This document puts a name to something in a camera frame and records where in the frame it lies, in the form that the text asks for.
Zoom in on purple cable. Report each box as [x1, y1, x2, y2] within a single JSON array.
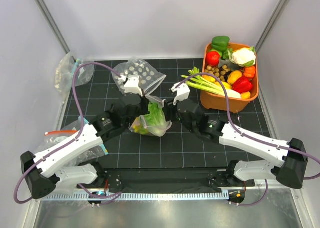
[[13, 61, 126, 204], [174, 75, 320, 180]]

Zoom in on brown mushroom cluster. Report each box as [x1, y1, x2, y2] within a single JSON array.
[[204, 65, 232, 82]]

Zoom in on yellow bell pepper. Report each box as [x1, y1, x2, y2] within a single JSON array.
[[227, 70, 243, 85]]

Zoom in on orange-zipper bag front left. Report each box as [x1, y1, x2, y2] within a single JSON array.
[[44, 129, 77, 147]]

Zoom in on yellow lemon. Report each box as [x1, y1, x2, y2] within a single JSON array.
[[241, 91, 251, 100]]

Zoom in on yellow banana bunch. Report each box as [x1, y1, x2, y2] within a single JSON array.
[[130, 122, 149, 135]]

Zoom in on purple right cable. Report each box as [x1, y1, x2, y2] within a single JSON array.
[[174, 75, 320, 180]]

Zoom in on blue-zipper bag back left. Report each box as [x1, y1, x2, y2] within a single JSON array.
[[54, 52, 95, 104]]

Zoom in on black grid cutting mat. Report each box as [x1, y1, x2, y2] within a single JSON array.
[[62, 58, 271, 168]]

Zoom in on green bell pepper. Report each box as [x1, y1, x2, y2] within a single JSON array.
[[211, 35, 230, 52]]

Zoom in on blue-zipper bag front left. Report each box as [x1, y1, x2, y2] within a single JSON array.
[[32, 116, 110, 168]]

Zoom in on yellow squash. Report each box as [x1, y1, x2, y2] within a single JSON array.
[[203, 75, 232, 89]]

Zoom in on white cauliflower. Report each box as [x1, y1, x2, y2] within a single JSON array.
[[230, 46, 257, 67]]

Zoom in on blue-zipper bag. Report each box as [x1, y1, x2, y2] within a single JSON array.
[[54, 52, 95, 104], [32, 116, 110, 168]]

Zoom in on red tomato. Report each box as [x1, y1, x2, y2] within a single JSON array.
[[205, 51, 221, 66]]

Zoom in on green celery stalks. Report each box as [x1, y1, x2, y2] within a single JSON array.
[[181, 66, 225, 96]]

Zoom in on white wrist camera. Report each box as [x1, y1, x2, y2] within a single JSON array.
[[124, 75, 144, 96], [170, 83, 190, 105]]

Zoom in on green lettuce cabbage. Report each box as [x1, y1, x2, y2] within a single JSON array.
[[144, 102, 166, 126]]

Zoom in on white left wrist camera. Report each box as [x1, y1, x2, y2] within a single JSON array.
[[124, 75, 144, 96]]

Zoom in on white-dotted zip bag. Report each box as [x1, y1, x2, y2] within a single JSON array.
[[113, 57, 166, 95]]

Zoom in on small orange pumpkin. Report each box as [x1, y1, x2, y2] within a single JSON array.
[[243, 65, 256, 79]]

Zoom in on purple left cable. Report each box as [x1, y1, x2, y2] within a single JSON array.
[[13, 61, 126, 204]]

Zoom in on red bell pepper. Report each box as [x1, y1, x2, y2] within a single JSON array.
[[232, 76, 254, 93]]

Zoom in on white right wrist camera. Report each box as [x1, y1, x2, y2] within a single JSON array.
[[170, 83, 190, 105]]

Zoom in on pink-zipper zip bag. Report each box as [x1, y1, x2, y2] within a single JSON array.
[[129, 95, 172, 137]]

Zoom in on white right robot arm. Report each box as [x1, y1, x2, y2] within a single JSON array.
[[162, 99, 309, 189]]

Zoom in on orange plastic basket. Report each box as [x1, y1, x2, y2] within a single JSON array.
[[199, 42, 260, 113]]

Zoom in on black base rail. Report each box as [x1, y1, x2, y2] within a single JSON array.
[[84, 161, 255, 194]]

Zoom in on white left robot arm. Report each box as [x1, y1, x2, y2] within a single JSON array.
[[20, 93, 150, 199]]

